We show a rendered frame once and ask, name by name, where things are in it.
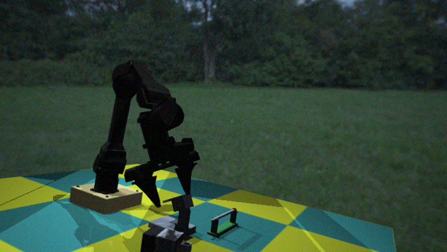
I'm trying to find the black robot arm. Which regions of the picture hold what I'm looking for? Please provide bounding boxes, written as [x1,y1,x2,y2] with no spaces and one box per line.
[90,60,194,194]

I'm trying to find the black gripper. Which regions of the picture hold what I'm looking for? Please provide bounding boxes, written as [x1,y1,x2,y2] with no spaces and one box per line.
[124,133,200,207]

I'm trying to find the green flat plate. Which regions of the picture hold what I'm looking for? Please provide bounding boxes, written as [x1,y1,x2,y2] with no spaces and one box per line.
[207,211,238,237]

